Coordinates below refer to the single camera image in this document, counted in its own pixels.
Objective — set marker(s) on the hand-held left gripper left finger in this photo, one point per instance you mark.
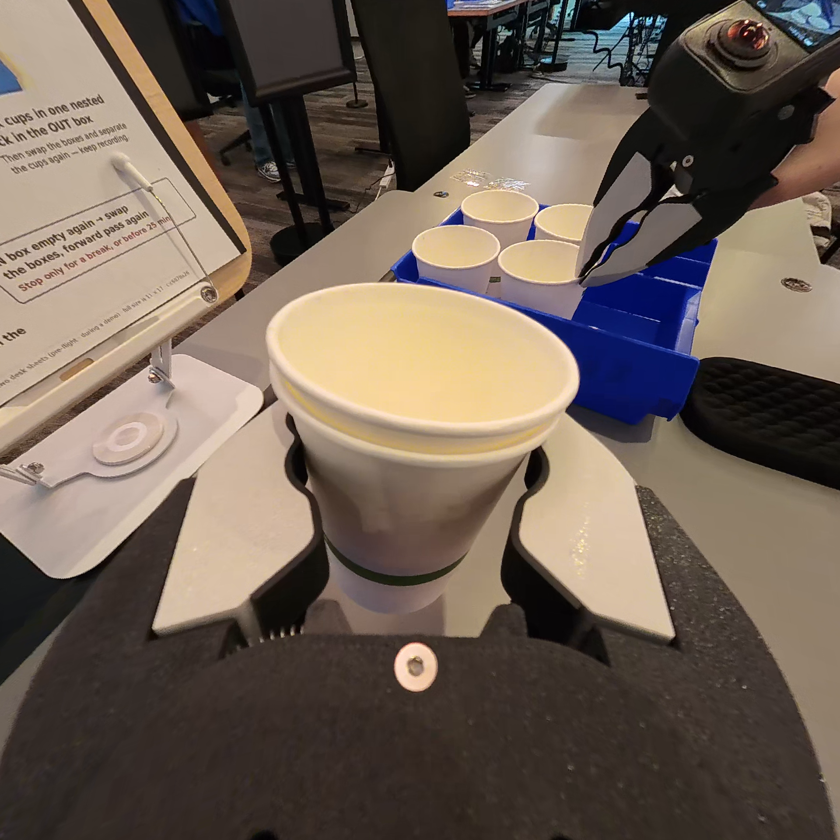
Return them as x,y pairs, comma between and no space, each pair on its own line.
236,538

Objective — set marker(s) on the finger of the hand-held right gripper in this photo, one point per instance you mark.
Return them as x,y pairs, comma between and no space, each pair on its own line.
617,204
656,236

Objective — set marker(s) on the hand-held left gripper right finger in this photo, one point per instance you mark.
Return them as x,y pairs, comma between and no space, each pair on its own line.
591,551

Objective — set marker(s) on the blue plastic bin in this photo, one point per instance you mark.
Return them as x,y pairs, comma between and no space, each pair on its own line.
630,355

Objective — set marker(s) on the person's right hand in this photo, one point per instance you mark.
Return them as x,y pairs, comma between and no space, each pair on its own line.
814,164

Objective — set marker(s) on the clear crinkled plastic piece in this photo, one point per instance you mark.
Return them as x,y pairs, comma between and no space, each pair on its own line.
488,180

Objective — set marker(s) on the round table grommet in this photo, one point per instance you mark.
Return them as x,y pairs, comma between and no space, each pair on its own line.
796,284

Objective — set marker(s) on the black wrist rest pad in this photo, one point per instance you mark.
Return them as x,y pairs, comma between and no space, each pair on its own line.
775,420

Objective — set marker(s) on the black office chair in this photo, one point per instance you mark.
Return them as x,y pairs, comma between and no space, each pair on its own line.
414,92

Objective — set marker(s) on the instruction sheet on wooden stand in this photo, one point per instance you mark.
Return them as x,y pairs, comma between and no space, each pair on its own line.
223,223

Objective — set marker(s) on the black display board stand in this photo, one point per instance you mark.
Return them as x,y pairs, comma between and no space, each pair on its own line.
289,40

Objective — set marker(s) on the printed instruction sign board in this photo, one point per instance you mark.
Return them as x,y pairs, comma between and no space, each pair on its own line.
79,197

